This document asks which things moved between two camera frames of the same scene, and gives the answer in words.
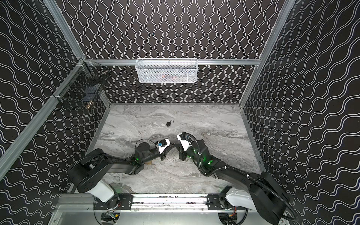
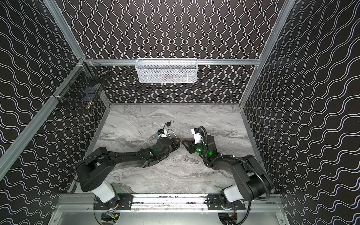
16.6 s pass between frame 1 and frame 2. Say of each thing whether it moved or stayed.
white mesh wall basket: stayed
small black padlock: stayed
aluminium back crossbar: stayed
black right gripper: moved
